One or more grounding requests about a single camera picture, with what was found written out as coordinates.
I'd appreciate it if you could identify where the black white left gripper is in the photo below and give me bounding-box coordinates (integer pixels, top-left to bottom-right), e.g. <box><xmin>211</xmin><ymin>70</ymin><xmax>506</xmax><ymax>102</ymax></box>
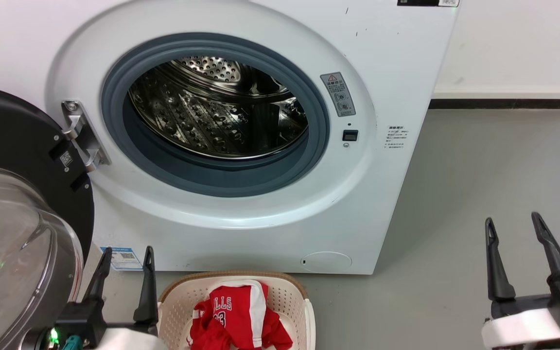
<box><xmin>31</xmin><ymin>245</ymin><xmax>166</xmax><ymax>350</ymax></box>

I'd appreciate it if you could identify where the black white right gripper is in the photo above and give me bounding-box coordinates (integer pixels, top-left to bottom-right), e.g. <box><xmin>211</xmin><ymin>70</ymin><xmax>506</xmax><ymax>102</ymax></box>
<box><xmin>481</xmin><ymin>211</ymin><xmax>560</xmax><ymax>350</ymax></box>

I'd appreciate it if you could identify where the red white basketball jersey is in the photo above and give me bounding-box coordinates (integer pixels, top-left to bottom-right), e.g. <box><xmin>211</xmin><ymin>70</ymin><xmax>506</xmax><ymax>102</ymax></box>
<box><xmin>187</xmin><ymin>279</ymin><xmax>294</xmax><ymax>350</ymax></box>

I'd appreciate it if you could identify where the cream perforated laundry basket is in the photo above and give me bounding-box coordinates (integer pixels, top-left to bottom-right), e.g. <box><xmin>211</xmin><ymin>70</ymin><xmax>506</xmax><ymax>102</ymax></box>
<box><xmin>157</xmin><ymin>270</ymin><xmax>316</xmax><ymax>350</ymax></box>

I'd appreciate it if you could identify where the open black washer door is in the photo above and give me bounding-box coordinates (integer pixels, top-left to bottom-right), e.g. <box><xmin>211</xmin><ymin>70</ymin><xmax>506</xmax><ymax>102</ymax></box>
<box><xmin>0</xmin><ymin>84</ymin><xmax>95</xmax><ymax>350</ymax></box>

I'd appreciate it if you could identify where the silver metal door hinge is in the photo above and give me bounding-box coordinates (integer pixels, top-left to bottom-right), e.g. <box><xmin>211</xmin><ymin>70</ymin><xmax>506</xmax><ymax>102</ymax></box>
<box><xmin>61</xmin><ymin>100</ymin><xmax>112</xmax><ymax>172</ymax></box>

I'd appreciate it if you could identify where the stainless steel washing machine drum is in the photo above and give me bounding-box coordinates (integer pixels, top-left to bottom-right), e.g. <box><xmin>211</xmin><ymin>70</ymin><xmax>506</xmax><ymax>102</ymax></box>
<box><xmin>128</xmin><ymin>55</ymin><xmax>309</xmax><ymax>160</ymax></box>

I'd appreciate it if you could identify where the blue energy label sticker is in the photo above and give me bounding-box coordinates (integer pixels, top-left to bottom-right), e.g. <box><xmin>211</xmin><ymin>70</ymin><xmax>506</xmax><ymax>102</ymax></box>
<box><xmin>101</xmin><ymin>246</ymin><xmax>143</xmax><ymax>271</ymax></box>

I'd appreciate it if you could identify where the grey rubber door gasket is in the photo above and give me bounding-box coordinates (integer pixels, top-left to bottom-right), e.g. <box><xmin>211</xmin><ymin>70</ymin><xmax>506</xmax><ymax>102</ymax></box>
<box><xmin>101</xmin><ymin>32</ymin><xmax>331</xmax><ymax>198</ymax></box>

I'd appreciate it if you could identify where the black baseboard strip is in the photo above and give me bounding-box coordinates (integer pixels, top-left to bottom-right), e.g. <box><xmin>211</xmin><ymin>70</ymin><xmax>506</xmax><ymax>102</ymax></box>
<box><xmin>428</xmin><ymin>99</ymin><xmax>560</xmax><ymax>110</ymax></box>

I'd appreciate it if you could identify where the white front-load washing machine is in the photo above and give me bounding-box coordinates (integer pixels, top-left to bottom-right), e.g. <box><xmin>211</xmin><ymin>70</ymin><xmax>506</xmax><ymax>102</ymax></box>
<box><xmin>0</xmin><ymin>0</ymin><xmax>460</xmax><ymax>276</ymax></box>

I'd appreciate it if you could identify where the round filter cover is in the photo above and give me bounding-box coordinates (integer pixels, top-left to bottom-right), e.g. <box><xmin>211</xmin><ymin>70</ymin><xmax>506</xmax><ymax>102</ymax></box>
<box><xmin>300</xmin><ymin>251</ymin><xmax>353</xmax><ymax>274</ymax></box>

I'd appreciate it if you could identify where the grey warning sticker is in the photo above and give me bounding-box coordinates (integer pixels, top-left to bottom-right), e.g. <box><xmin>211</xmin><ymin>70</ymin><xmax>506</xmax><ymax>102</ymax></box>
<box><xmin>320</xmin><ymin>71</ymin><xmax>357</xmax><ymax>118</ymax></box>

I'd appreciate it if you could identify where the black QR label sticker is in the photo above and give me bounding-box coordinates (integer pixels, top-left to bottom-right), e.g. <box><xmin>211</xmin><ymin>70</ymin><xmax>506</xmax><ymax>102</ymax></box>
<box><xmin>397</xmin><ymin>0</ymin><xmax>460</xmax><ymax>8</ymax></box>

